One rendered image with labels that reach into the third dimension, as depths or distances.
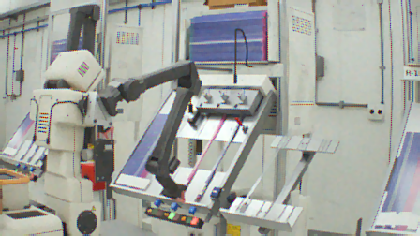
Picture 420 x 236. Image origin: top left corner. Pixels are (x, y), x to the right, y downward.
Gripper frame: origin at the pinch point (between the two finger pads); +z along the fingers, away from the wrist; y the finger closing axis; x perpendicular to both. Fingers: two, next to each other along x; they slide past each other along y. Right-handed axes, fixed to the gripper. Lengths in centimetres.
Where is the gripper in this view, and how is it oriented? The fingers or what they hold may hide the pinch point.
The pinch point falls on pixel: (183, 200)
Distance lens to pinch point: 228.5
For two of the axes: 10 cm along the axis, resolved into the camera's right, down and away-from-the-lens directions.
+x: -4.4, 7.5, -5.0
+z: 4.6, 6.6, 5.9
